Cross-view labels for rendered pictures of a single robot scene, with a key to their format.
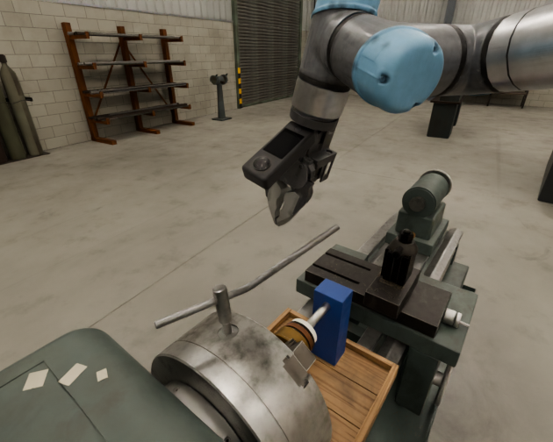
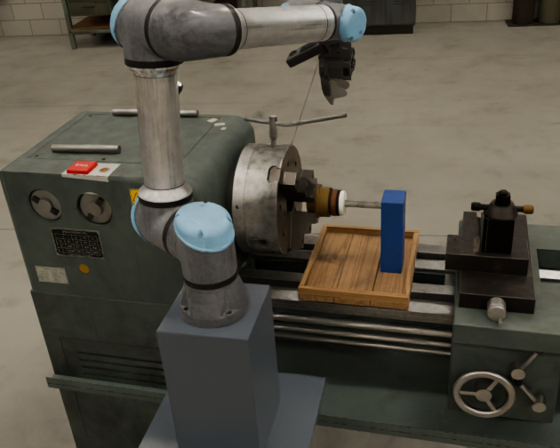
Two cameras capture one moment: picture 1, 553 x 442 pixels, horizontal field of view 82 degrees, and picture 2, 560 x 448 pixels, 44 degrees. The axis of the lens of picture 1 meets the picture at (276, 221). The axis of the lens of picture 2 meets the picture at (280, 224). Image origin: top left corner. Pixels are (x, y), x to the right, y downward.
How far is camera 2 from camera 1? 1.64 m
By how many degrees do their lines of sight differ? 60
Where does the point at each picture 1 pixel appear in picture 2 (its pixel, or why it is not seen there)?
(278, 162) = (296, 54)
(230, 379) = (247, 155)
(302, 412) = (259, 189)
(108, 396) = (216, 132)
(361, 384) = (374, 287)
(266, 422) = (242, 176)
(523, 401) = not seen: outside the picture
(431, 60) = not seen: hidden behind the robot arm
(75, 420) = (204, 132)
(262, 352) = (269, 156)
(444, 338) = (467, 314)
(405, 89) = not seen: hidden behind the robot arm
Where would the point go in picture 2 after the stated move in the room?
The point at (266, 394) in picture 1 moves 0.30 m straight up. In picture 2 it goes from (252, 168) to (241, 58)
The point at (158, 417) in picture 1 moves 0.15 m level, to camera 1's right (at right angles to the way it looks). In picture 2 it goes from (216, 143) to (234, 163)
